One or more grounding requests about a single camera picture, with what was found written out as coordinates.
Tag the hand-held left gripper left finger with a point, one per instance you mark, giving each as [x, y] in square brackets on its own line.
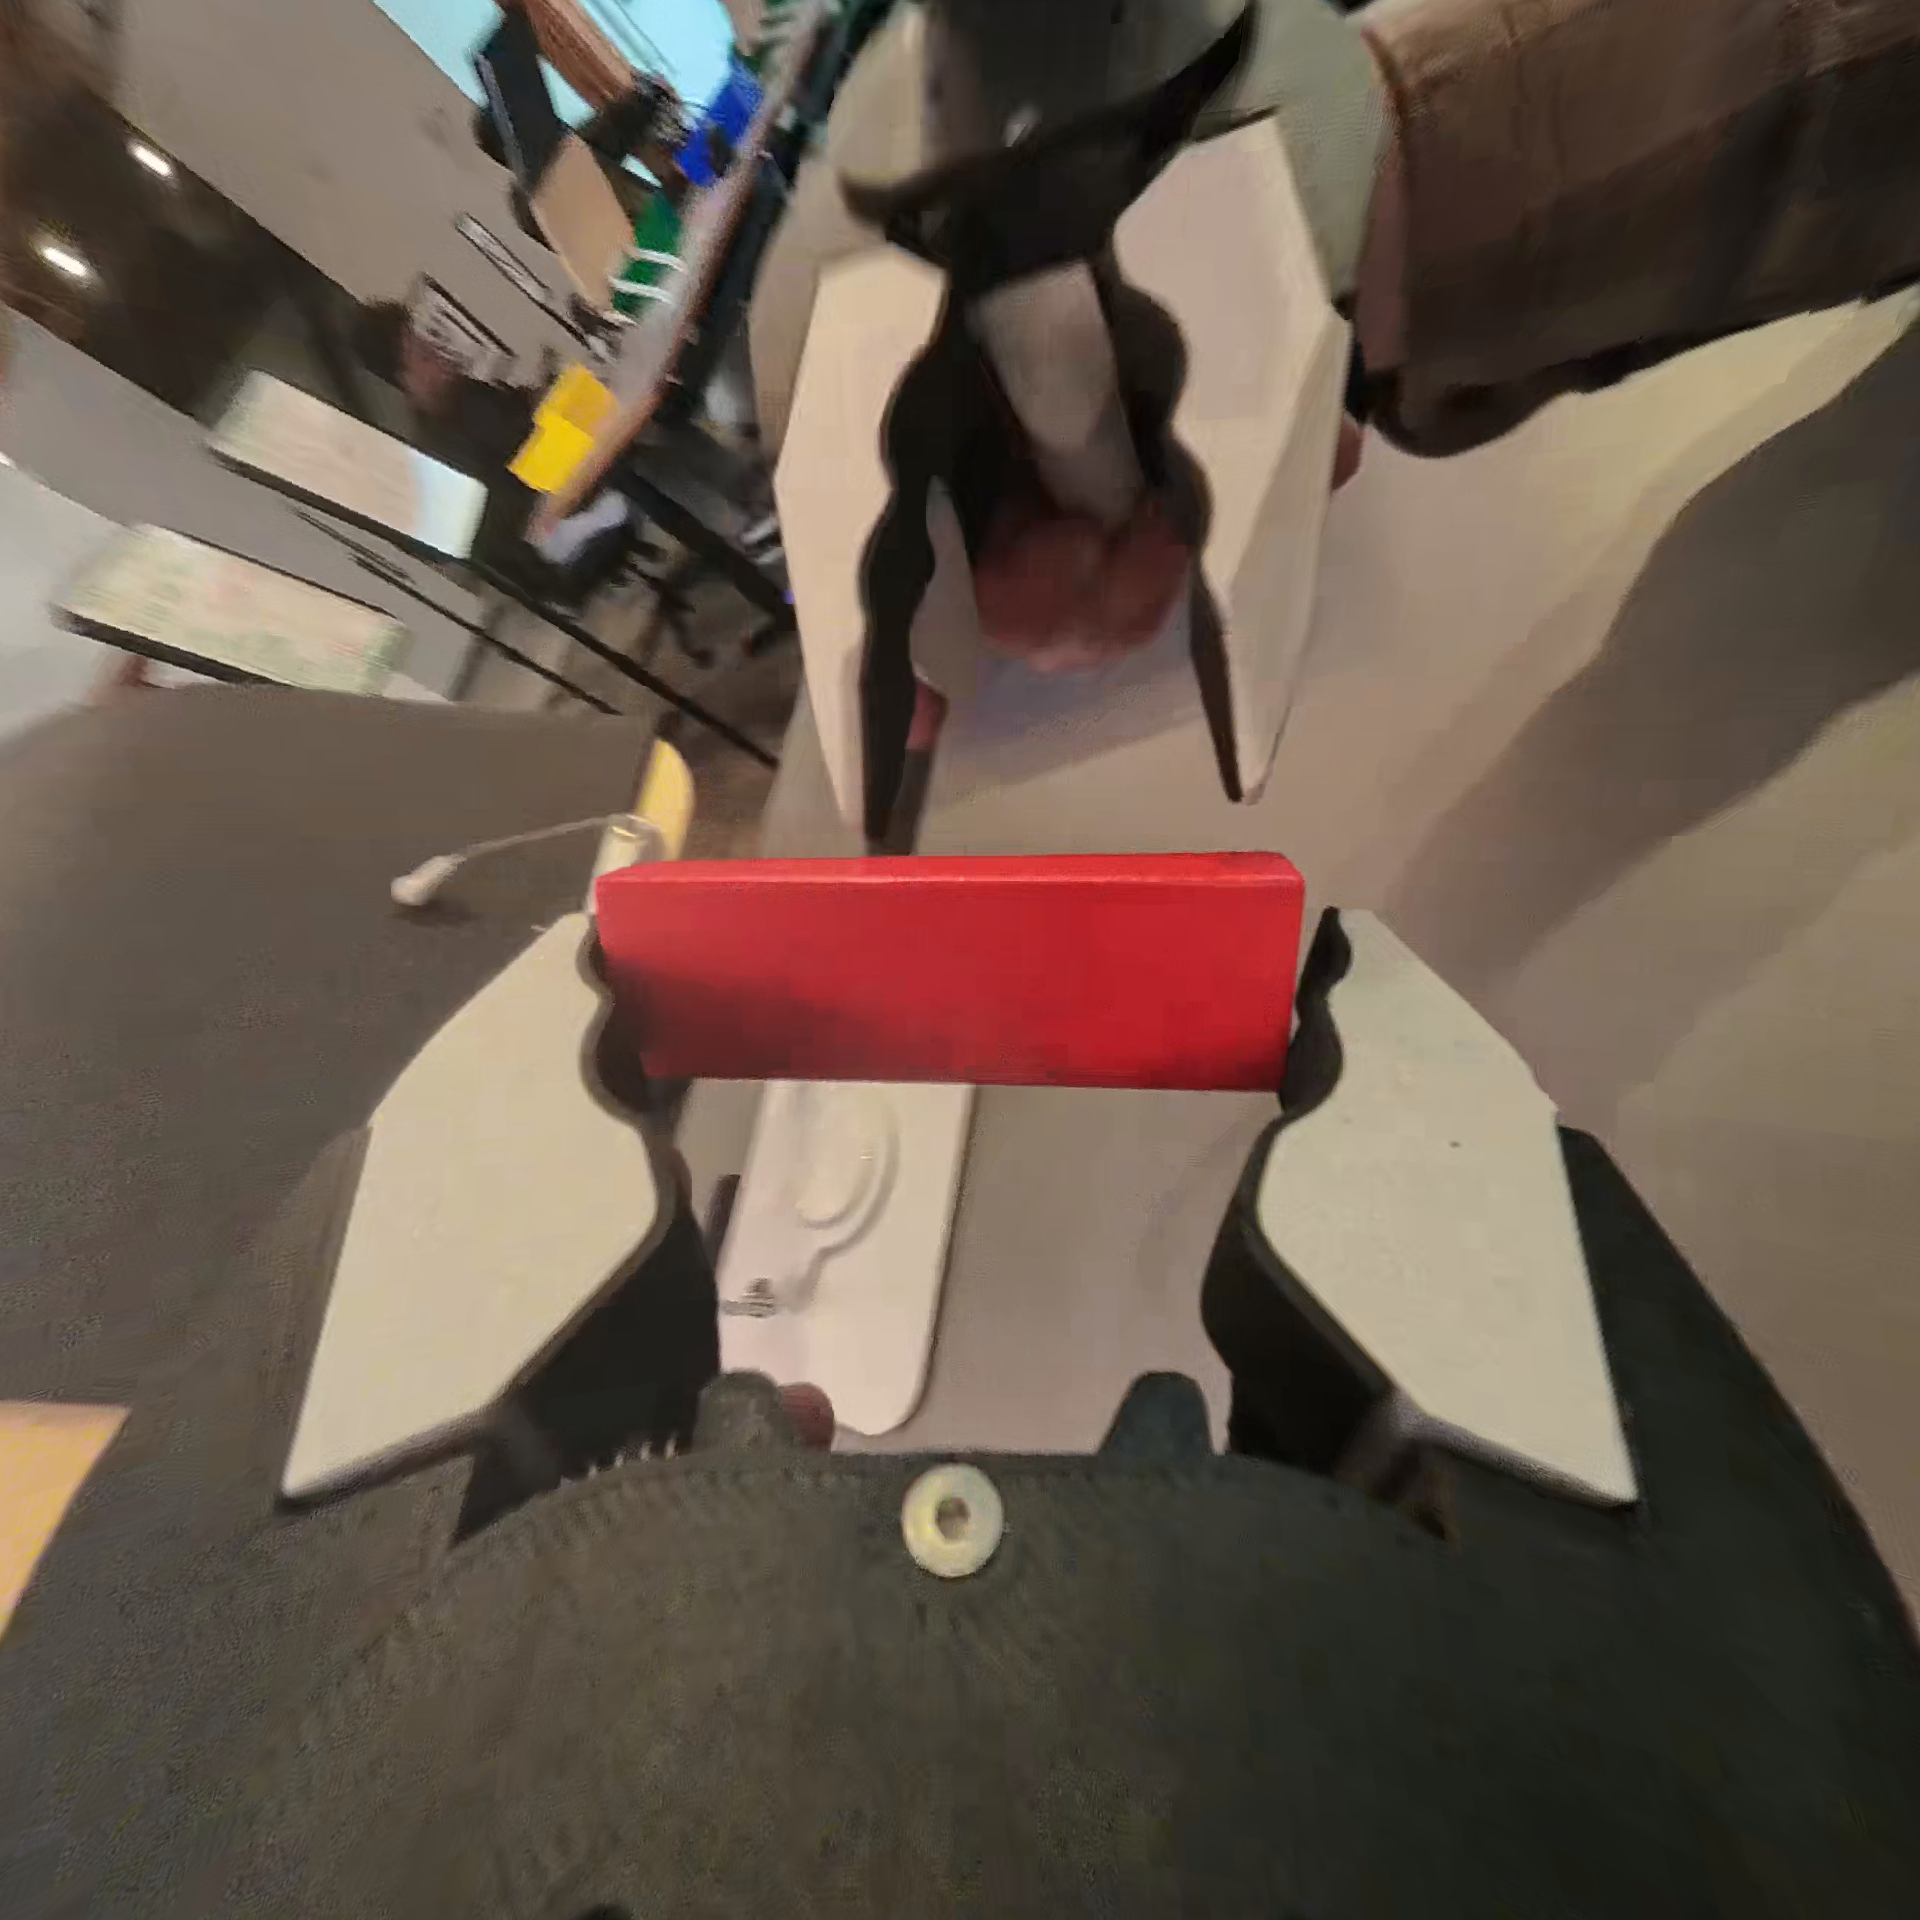
[480, 1247]

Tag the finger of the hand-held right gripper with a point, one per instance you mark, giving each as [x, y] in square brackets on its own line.
[836, 510]
[1276, 392]

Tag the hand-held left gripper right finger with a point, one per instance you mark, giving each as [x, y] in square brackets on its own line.
[1440, 1247]

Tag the long red rectangular bar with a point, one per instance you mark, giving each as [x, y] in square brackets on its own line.
[962, 976]

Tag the person's right hand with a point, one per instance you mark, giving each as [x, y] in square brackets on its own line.
[1083, 587]

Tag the yellow plastic bin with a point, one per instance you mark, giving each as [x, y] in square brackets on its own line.
[564, 431]

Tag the black backdrop board stand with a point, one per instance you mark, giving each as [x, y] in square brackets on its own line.
[212, 990]

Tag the whiteboard easel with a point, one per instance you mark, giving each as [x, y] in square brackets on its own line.
[227, 611]
[347, 468]

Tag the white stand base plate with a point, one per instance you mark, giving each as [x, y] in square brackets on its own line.
[872, 1261]

